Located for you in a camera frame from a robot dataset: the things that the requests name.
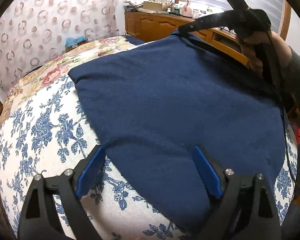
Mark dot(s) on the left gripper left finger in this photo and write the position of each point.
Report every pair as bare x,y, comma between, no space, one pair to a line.
39,218

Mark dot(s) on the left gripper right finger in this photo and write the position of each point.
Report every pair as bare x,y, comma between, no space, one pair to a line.
243,207

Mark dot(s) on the navy blue printed t-shirt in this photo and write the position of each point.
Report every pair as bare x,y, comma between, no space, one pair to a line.
152,105

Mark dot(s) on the person's right hand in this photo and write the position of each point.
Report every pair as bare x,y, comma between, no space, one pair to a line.
253,47

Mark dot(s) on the pink container on cabinet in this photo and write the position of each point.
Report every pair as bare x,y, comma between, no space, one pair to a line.
187,10

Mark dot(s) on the blue floral white bedsheet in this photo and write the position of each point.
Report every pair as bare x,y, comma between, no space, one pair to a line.
50,132

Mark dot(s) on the cardboard box on cabinet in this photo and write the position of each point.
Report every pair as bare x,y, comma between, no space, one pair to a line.
156,6

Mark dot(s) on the floral bed quilt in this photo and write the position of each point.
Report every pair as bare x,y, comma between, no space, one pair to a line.
32,83

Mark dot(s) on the blue box behind bed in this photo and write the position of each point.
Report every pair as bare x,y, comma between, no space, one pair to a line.
74,42

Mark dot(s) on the ring-patterned sheer curtain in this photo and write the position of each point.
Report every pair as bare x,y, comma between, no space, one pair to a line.
34,32

